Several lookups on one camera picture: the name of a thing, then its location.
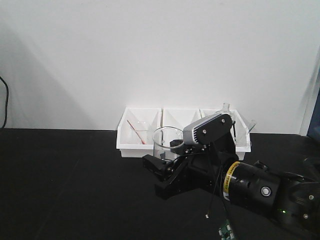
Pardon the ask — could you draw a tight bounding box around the left white plastic bin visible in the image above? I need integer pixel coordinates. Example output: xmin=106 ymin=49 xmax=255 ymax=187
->
xmin=116 ymin=107 xmax=162 ymax=158

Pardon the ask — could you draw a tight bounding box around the clear glass flask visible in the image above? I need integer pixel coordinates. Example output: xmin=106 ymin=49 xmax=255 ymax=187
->
xmin=217 ymin=102 xmax=237 ymax=145

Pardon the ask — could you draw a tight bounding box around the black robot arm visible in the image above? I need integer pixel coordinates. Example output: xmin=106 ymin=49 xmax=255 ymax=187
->
xmin=142 ymin=134 xmax=320 ymax=236

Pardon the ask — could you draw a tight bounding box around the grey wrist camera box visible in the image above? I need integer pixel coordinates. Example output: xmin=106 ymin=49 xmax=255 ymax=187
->
xmin=183 ymin=113 xmax=233 ymax=145

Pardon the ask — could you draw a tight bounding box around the white plastic bin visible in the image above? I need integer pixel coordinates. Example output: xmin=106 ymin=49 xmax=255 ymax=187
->
xmin=159 ymin=107 xmax=203 ymax=161
xmin=199 ymin=108 xmax=252 ymax=161
xmin=116 ymin=107 xmax=162 ymax=158

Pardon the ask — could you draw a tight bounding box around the red glass rod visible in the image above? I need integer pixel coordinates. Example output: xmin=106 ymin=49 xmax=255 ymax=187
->
xmin=126 ymin=120 xmax=146 ymax=145

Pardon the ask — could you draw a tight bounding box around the green circuit board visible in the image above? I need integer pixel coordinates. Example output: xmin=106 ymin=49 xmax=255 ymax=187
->
xmin=218 ymin=219 xmax=236 ymax=240

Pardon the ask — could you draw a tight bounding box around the middle white plastic bin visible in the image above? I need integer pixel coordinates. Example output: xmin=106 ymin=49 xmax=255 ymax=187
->
xmin=159 ymin=107 xmax=203 ymax=161

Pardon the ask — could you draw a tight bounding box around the black wall cable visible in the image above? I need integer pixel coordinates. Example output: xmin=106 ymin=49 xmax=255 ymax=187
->
xmin=0 ymin=76 xmax=10 ymax=129

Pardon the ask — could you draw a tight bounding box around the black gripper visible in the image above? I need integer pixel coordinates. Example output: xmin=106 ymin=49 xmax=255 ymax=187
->
xmin=142 ymin=134 xmax=238 ymax=200

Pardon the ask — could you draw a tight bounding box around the right white plastic bin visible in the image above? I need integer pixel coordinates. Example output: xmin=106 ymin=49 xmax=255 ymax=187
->
xmin=199 ymin=108 xmax=252 ymax=161

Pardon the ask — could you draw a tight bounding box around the clear glass beaker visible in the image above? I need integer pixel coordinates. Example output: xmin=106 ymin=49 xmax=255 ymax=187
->
xmin=152 ymin=126 xmax=184 ymax=162

